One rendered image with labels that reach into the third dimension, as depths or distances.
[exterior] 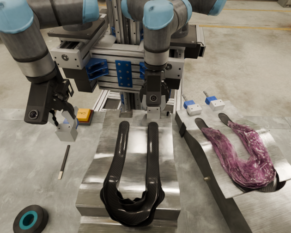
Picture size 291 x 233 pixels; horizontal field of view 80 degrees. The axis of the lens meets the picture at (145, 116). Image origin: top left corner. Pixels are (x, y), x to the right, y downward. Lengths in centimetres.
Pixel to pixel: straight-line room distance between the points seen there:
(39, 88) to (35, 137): 38
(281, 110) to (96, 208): 224
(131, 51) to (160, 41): 50
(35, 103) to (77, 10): 25
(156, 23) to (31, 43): 28
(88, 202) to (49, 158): 32
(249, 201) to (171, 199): 21
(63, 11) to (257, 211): 69
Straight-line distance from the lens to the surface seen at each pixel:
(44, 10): 53
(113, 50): 101
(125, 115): 72
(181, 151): 70
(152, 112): 65
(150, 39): 50
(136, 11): 63
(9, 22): 44
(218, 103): 80
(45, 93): 49
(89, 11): 53
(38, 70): 48
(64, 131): 61
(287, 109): 252
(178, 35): 88
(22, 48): 45
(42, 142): 82
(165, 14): 48
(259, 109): 233
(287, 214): 61
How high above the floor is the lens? 139
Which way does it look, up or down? 48 degrees down
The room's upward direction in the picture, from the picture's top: straight up
